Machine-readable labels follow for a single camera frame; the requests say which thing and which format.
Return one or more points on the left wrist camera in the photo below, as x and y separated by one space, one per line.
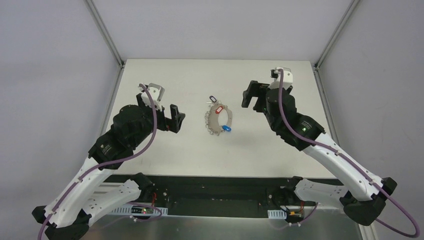
156 92

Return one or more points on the dark purple key tag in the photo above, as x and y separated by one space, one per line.
212 100

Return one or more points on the left white cable duct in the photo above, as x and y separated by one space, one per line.
139 210

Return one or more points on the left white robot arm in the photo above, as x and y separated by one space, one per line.
75 210

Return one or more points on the aluminium frame post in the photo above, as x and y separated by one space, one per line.
104 32
353 4

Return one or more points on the blue key tag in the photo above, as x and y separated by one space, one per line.
226 128

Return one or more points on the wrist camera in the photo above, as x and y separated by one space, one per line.
281 75
156 92

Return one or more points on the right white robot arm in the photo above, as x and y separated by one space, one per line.
360 194

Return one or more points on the right aluminium frame post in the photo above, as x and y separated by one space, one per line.
353 4

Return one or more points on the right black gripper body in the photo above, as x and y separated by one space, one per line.
255 93

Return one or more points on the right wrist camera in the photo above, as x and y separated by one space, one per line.
281 75

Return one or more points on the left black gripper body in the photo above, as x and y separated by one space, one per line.
168 117

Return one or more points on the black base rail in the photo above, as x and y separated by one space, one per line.
207 196

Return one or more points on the red key tag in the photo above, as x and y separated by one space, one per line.
219 109

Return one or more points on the left aluminium frame post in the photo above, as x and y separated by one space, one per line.
104 32

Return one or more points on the white cable duct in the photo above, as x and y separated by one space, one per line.
277 214
139 210

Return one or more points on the right white cable duct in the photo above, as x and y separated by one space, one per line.
277 214

